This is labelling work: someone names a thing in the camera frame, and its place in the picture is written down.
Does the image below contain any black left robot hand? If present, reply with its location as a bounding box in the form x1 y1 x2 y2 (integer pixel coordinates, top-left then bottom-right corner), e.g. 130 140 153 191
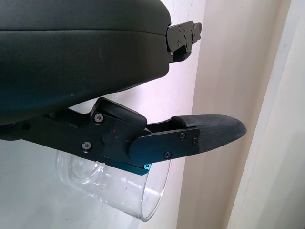
0 0 247 177

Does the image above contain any clear plastic cup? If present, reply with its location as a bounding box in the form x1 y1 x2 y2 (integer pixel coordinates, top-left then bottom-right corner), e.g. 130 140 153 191
55 150 173 224

